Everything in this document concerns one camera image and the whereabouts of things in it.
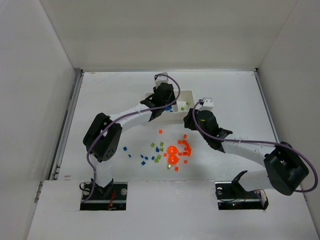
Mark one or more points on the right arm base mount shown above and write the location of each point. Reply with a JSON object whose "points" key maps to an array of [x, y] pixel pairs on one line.
{"points": [[232, 196]]}

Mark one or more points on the lower orange round lego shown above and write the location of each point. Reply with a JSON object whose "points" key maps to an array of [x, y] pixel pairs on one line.
{"points": [[173, 159]]}

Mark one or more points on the orange round lego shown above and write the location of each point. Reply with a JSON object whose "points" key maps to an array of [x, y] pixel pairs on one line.
{"points": [[172, 150], [173, 159]]}

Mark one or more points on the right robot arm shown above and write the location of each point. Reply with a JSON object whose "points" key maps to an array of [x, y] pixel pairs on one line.
{"points": [[284, 167]]}

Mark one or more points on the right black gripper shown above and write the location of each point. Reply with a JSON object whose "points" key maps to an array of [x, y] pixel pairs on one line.
{"points": [[191, 118]]}

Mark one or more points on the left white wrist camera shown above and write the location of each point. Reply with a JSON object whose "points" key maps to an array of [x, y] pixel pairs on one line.
{"points": [[161, 78]]}

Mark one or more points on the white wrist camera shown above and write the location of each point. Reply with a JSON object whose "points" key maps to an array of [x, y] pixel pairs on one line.
{"points": [[161, 78], [206, 104]]}

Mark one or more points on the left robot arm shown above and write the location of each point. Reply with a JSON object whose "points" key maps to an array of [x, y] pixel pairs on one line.
{"points": [[102, 138]]}

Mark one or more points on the green lego pair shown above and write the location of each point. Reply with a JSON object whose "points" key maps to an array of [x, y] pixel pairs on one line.
{"points": [[157, 159]]}

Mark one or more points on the white three-compartment container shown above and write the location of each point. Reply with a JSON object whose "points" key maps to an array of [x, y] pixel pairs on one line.
{"points": [[180, 109]]}

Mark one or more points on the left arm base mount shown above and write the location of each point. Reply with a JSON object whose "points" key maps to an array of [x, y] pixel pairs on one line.
{"points": [[113, 198]]}

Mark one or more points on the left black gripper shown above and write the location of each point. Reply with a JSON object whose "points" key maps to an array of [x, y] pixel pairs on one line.
{"points": [[164, 89]]}

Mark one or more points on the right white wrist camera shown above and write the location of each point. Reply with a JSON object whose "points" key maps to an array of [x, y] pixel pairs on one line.
{"points": [[206, 104]]}

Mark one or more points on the upper orange round lego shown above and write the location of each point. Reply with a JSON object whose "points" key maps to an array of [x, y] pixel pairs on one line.
{"points": [[172, 150]]}

